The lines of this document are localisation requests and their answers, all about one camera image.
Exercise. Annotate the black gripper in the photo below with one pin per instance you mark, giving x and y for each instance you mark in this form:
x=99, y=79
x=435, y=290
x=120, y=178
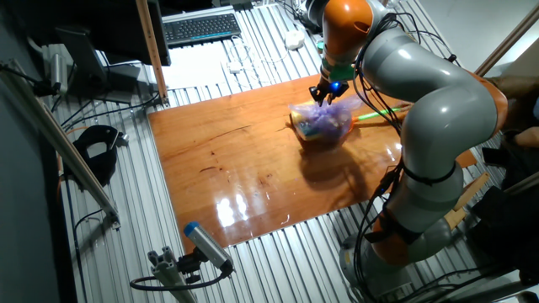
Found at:
x=332, y=87

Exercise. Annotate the purple plastic bag of things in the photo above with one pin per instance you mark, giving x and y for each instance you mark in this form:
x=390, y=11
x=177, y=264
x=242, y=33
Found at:
x=324, y=124

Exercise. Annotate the orange green stick tool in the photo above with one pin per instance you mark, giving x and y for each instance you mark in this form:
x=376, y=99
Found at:
x=379, y=113

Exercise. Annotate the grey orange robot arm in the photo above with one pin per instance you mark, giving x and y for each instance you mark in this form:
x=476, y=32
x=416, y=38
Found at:
x=442, y=105

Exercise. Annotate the person hand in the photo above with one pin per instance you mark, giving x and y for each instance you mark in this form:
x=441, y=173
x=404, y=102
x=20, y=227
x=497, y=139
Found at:
x=528, y=136

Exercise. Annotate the green wrist adapter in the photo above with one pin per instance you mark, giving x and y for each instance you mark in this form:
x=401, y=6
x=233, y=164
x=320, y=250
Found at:
x=341, y=73

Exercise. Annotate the white rounded plastic object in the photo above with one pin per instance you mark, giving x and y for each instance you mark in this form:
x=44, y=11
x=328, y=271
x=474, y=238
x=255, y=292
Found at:
x=295, y=39

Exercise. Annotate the glossy wooden board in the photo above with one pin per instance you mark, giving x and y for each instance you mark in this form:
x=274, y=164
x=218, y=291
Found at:
x=236, y=168

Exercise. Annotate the white paper sheet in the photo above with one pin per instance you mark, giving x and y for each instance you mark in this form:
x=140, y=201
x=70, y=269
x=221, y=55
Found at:
x=193, y=67

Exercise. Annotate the black round connector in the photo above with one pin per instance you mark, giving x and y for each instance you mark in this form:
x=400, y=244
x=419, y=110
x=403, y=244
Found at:
x=452, y=58

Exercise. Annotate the black keyboard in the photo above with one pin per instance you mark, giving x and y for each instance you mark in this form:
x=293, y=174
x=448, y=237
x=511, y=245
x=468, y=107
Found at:
x=198, y=28

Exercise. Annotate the dark smartphone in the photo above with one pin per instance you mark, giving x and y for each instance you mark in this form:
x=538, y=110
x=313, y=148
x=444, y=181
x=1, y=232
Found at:
x=493, y=156

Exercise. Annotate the slanted wooden beam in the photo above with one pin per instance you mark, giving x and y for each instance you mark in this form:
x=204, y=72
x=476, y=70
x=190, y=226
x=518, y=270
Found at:
x=505, y=42

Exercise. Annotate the person in dark clothes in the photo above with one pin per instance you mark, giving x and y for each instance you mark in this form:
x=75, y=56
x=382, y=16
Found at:
x=518, y=118

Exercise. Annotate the black monitor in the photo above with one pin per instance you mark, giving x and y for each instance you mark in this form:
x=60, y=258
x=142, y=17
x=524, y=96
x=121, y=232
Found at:
x=105, y=25

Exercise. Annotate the black headset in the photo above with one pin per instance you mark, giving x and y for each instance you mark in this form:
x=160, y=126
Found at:
x=101, y=168

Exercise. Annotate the black monitor stand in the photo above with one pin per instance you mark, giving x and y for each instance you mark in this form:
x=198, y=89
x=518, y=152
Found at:
x=80, y=54

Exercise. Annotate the silver cylinder device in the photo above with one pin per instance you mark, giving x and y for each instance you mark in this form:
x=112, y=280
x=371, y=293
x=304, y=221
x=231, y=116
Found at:
x=59, y=71

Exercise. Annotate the wooden bracket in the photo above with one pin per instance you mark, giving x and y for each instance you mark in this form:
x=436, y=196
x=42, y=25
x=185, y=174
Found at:
x=476, y=189

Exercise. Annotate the wooden post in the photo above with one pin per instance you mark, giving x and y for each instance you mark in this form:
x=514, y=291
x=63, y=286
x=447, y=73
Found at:
x=151, y=46

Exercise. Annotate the silver camera with blue cap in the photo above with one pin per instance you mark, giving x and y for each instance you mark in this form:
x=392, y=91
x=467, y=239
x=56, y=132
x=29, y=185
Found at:
x=206, y=246

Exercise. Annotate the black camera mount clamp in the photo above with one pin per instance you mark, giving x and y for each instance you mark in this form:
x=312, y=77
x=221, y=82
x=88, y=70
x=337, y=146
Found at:
x=188, y=265

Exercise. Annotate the pale frame bar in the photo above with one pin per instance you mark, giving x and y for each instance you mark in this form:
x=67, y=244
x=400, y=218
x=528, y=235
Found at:
x=522, y=183

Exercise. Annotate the aluminium profile post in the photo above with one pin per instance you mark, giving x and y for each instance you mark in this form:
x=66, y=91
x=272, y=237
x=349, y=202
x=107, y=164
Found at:
x=168, y=273

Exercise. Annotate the aluminium frame bar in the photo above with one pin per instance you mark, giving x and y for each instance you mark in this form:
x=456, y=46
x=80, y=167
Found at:
x=63, y=147

